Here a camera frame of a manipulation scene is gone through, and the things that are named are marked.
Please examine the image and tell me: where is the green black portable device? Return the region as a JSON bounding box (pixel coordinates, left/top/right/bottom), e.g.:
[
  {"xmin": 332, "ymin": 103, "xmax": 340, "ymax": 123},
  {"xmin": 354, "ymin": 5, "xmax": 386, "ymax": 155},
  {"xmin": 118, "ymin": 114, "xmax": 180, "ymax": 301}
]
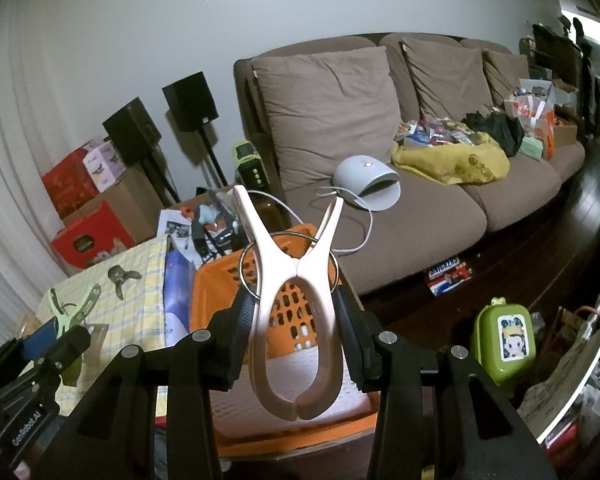
[{"xmin": 231, "ymin": 140, "xmax": 265, "ymax": 188}]

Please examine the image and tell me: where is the cardboard box with clutter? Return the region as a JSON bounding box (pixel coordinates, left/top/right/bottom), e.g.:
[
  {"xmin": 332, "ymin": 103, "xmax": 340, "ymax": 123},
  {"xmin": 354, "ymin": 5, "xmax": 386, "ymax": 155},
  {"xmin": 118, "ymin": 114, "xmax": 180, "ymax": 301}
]
[{"xmin": 157, "ymin": 187, "xmax": 246, "ymax": 266}]

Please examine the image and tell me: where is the red box with oval label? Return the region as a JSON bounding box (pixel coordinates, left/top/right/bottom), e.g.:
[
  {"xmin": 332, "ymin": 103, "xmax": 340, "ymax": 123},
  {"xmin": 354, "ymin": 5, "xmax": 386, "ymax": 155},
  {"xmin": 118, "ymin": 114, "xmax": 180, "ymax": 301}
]
[{"xmin": 51, "ymin": 200, "xmax": 137, "ymax": 277}]

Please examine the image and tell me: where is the dark garment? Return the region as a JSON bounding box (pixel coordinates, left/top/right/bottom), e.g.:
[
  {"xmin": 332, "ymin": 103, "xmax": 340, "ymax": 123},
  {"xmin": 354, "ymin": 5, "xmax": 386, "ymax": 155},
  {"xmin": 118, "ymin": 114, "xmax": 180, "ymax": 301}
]
[{"xmin": 462, "ymin": 111, "xmax": 526, "ymax": 158}]

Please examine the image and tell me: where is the white curtain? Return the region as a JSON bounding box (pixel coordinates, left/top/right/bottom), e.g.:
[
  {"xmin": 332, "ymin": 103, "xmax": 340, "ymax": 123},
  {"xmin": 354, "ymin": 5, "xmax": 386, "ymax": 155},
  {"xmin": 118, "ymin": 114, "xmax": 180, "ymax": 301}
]
[{"xmin": 0, "ymin": 25, "xmax": 81, "ymax": 321}]

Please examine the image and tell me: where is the white pink small box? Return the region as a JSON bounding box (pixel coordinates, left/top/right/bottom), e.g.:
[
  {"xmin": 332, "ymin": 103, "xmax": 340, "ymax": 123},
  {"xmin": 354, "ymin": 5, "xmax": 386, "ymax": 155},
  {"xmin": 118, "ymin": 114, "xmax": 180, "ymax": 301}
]
[{"xmin": 82, "ymin": 139, "xmax": 126, "ymax": 193}]

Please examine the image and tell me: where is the red patterned box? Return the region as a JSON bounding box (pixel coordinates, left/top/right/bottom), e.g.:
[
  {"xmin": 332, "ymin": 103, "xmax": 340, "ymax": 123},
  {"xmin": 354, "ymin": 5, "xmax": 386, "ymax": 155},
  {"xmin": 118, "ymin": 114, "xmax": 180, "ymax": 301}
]
[{"xmin": 41, "ymin": 149, "xmax": 101, "ymax": 220}]

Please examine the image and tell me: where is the white printed leaflet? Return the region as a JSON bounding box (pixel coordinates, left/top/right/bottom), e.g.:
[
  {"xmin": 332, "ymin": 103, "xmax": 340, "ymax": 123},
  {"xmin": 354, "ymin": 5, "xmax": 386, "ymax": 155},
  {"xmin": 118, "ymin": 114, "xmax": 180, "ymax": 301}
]
[{"xmin": 156, "ymin": 207, "xmax": 203, "ymax": 266}]

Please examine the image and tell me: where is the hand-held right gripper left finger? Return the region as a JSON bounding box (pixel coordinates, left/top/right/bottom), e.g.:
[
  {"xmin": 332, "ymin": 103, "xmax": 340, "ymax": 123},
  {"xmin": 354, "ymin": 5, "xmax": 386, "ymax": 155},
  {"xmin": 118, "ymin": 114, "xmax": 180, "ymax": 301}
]
[{"xmin": 27, "ymin": 290, "xmax": 261, "ymax": 480}]

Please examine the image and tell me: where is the pale green large clip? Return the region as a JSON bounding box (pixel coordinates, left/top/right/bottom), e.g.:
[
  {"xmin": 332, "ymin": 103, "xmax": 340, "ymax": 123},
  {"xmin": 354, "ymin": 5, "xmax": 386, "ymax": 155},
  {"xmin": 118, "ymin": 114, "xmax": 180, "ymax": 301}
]
[{"xmin": 46, "ymin": 282, "xmax": 103, "ymax": 333}]

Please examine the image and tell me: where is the orange plastic basket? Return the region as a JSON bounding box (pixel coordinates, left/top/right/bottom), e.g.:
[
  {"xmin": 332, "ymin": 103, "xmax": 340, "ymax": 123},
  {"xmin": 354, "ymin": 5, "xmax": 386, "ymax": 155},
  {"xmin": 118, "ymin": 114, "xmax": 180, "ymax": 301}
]
[{"xmin": 189, "ymin": 224, "xmax": 383, "ymax": 453}]

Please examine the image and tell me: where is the brown sofa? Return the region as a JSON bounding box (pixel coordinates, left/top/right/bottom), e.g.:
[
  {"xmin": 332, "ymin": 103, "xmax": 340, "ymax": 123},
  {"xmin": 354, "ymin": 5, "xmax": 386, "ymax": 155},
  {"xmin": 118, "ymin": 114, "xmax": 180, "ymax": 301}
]
[{"xmin": 232, "ymin": 32, "xmax": 588, "ymax": 296}]

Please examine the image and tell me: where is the white orange paper bag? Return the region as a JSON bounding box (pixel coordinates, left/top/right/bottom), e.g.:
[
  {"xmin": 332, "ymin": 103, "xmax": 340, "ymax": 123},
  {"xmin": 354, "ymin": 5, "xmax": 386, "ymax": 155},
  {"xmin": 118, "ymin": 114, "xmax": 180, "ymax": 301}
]
[{"xmin": 505, "ymin": 77, "xmax": 561, "ymax": 161}]

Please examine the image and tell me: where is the yellow bag on sofa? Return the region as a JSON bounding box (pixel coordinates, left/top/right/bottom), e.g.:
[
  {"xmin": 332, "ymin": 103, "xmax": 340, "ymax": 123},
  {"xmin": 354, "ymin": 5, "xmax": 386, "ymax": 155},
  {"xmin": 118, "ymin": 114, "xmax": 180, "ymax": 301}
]
[{"xmin": 390, "ymin": 132, "xmax": 511, "ymax": 186}]

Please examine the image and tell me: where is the gold foil packet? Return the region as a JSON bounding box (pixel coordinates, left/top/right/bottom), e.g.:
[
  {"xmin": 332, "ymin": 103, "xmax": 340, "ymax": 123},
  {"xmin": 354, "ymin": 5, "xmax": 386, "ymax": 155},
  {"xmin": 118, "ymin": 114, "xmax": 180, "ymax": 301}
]
[{"xmin": 82, "ymin": 324, "xmax": 112, "ymax": 358}]

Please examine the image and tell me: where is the large photo print board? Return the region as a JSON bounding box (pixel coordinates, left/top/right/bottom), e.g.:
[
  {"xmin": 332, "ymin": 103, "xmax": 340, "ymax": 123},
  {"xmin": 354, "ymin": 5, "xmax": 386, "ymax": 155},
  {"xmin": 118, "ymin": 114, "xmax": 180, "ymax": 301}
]
[{"xmin": 520, "ymin": 305, "xmax": 600, "ymax": 441}]

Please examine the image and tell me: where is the dark wooden cabinet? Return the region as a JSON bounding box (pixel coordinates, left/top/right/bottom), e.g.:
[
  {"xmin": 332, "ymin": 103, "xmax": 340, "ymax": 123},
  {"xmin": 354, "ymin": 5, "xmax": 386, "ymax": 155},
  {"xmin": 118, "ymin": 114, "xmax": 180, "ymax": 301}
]
[{"xmin": 530, "ymin": 22, "xmax": 593, "ymax": 116}]

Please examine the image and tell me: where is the large brown back cushion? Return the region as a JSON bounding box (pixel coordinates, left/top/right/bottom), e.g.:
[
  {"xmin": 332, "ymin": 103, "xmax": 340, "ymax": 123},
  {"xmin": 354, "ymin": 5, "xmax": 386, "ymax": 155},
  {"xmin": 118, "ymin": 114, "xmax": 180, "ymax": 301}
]
[{"xmin": 250, "ymin": 46, "xmax": 403, "ymax": 193}]

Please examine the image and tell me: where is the white cable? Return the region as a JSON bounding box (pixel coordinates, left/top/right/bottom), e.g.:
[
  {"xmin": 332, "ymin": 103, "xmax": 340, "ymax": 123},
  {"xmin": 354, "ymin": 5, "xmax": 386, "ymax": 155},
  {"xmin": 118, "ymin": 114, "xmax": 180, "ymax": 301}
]
[{"xmin": 245, "ymin": 185, "xmax": 376, "ymax": 256}]

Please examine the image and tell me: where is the green case with cartoon sticker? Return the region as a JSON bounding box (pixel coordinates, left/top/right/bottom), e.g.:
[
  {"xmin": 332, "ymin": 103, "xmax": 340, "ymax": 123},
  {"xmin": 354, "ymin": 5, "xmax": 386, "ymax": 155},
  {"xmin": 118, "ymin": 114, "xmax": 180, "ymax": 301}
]
[{"xmin": 470, "ymin": 297, "xmax": 535, "ymax": 388}]

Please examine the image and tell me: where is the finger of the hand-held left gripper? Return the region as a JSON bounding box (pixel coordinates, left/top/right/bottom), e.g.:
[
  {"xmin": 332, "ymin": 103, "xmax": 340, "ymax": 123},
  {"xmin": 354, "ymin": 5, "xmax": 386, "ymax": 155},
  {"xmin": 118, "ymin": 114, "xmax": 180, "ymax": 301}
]
[
  {"xmin": 30, "ymin": 326, "xmax": 92, "ymax": 386},
  {"xmin": 17, "ymin": 321, "xmax": 58, "ymax": 361}
]

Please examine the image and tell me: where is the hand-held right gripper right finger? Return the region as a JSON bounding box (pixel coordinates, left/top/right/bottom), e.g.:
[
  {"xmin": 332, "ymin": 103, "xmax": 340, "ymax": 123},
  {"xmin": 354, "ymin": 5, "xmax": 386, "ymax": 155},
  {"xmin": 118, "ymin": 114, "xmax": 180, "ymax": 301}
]
[{"xmin": 332, "ymin": 287, "xmax": 553, "ymax": 480}]

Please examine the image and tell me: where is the small brown back cushion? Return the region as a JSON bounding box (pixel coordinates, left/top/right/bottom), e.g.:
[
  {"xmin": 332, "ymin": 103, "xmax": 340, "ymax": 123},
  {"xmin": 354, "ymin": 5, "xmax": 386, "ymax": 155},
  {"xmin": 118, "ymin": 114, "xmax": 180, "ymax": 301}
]
[{"xmin": 482, "ymin": 49, "xmax": 533, "ymax": 106}]

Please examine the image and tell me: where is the pink large clip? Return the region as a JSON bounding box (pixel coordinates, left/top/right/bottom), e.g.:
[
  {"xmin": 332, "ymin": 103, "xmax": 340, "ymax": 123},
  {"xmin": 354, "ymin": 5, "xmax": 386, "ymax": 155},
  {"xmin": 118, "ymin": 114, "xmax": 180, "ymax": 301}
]
[{"xmin": 230, "ymin": 185, "xmax": 346, "ymax": 422}]

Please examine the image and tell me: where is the brown cardboard box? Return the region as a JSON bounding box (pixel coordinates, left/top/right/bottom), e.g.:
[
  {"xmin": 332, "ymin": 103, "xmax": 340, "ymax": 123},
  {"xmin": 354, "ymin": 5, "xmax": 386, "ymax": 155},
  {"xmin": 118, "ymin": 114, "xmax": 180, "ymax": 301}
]
[{"xmin": 62, "ymin": 165, "xmax": 168, "ymax": 233}]

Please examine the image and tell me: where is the black speaker on stand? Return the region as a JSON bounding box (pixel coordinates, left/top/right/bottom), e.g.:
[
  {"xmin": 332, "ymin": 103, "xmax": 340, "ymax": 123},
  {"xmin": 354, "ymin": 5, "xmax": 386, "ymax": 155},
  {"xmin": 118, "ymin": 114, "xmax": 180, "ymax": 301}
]
[
  {"xmin": 102, "ymin": 97, "xmax": 181, "ymax": 206},
  {"xmin": 161, "ymin": 72, "xmax": 228, "ymax": 196}
]

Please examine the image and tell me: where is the medium brown back cushion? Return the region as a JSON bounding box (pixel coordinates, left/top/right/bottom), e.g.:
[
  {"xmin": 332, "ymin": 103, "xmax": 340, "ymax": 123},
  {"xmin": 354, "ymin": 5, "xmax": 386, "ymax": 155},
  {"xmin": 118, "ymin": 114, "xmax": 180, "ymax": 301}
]
[{"xmin": 400, "ymin": 36, "xmax": 493, "ymax": 121}]

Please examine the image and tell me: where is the white dome lamp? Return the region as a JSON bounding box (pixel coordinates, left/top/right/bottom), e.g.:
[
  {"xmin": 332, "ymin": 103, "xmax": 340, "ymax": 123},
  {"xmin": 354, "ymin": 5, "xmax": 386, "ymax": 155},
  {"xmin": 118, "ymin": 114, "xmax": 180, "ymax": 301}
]
[{"xmin": 332, "ymin": 155, "xmax": 401, "ymax": 212}]

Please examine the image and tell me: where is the yellow plaid cloth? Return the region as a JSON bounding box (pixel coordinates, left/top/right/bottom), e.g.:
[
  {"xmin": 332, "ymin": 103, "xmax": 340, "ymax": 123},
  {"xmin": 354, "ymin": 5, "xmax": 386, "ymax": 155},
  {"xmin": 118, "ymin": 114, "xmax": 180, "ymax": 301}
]
[{"xmin": 17, "ymin": 234, "xmax": 173, "ymax": 416}]

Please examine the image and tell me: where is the blue red snack box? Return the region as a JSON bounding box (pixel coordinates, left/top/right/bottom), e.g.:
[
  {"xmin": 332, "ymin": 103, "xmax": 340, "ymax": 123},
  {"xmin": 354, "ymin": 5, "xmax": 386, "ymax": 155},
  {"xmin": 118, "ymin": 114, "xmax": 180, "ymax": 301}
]
[{"xmin": 425, "ymin": 256, "xmax": 476, "ymax": 297}]

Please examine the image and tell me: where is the light green box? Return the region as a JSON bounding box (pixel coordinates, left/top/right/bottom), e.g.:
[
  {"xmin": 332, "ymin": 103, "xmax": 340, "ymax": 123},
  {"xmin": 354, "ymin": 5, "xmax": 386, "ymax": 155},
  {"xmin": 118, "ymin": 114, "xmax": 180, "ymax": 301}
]
[{"xmin": 521, "ymin": 137, "xmax": 548, "ymax": 161}]

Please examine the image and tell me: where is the orange cable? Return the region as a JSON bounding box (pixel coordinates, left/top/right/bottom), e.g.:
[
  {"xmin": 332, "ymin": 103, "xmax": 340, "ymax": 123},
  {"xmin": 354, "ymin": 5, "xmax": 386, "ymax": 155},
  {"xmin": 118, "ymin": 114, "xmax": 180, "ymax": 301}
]
[{"xmin": 560, "ymin": 304, "xmax": 600, "ymax": 319}]

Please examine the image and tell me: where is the purple printed blanket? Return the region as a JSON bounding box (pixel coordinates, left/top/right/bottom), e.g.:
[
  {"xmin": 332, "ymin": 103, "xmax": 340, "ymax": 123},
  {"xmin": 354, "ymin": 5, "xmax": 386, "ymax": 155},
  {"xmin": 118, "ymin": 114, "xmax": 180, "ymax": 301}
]
[{"xmin": 162, "ymin": 247, "xmax": 216, "ymax": 351}]

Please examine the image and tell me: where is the pile of snack packets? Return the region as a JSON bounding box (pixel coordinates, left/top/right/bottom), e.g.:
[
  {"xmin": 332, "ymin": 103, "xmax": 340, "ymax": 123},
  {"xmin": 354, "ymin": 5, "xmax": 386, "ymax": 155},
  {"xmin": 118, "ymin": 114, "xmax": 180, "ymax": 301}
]
[{"xmin": 395, "ymin": 117, "xmax": 481, "ymax": 148}]

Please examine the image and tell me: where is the white foam net sheet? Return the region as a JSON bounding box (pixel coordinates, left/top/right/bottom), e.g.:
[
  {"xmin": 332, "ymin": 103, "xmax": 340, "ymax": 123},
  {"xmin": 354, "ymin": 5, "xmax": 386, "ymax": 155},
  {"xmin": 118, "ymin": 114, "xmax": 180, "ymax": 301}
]
[{"xmin": 207, "ymin": 355, "xmax": 381, "ymax": 433}]

